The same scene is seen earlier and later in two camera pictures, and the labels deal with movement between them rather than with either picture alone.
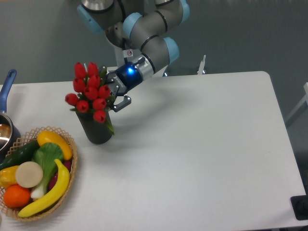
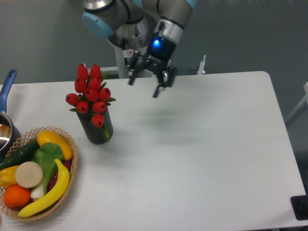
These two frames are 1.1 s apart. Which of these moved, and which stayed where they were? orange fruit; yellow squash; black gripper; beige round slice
Moved: black gripper
Stayed: orange fruit; yellow squash; beige round slice
